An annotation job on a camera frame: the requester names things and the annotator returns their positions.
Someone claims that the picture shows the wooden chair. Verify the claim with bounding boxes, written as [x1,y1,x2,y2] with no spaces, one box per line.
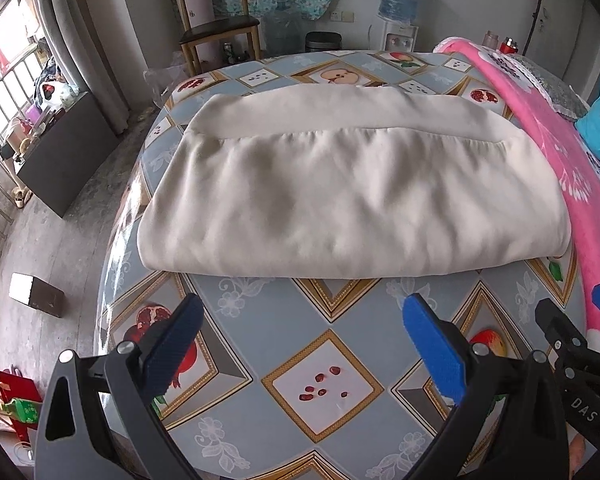
[171,0,262,76]

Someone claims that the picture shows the white water dispenser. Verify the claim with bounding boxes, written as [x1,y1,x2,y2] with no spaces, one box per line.
[369,20,420,53]

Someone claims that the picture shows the dark cabinet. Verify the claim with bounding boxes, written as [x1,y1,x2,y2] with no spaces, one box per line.
[17,91,121,218]

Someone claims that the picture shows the pink blanket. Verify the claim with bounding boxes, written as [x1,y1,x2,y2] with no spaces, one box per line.
[432,35,600,361]

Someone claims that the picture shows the white tall box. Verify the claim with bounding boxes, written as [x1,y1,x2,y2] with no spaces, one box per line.
[172,0,216,58]

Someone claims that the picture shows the window metal grille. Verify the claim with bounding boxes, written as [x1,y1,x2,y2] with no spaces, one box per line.
[0,0,56,321]

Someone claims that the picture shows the green gift bag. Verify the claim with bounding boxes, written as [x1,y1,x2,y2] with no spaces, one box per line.
[0,397,41,426]

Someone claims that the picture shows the clear jar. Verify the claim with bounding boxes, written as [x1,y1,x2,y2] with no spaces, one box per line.
[7,117,33,153]

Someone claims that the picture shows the brown box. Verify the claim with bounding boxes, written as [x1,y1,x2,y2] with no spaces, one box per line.
[9,272,65,318]

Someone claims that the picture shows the black wall cable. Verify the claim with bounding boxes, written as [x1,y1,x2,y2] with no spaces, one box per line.
[526,0,548,58]

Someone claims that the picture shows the grey rice cooker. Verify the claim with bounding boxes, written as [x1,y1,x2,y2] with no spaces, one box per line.
[305,31,342,54]

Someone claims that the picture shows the clear plastic bag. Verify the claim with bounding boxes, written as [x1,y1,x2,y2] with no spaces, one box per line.
[144,62,191,106]

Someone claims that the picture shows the fruit print tablecloth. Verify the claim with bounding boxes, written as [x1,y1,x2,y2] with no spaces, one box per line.
[94,50,600,480]

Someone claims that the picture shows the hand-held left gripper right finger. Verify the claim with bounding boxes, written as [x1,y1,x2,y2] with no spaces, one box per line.
[402,292,571,480]

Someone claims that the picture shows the cream sweater with black trim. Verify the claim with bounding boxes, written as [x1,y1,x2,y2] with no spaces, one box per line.
[137,82,573,281]

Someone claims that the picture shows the grey curtain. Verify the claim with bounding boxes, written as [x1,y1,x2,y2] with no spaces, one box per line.
[45,0,131,136]

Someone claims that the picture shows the empty clear water jug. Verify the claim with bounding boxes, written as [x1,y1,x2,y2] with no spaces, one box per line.
[262,2,305,56]

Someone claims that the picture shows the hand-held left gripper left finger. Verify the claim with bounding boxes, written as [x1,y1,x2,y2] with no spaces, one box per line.
[32,292,205,480]

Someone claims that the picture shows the silver quilted cloth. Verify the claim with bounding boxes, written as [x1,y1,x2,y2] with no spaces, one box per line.
[510,52,591,121]

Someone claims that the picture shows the red gift bag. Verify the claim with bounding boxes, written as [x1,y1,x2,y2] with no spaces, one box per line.
[0,369,43,441]

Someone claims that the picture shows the white plastic bag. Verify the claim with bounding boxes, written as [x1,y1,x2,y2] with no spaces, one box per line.
[37,80,78,111]

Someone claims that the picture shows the white door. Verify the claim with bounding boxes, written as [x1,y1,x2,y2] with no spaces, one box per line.
[522,0,600,96]

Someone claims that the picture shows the purple container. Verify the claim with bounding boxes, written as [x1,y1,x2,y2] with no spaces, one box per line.
[25,105,56,128]

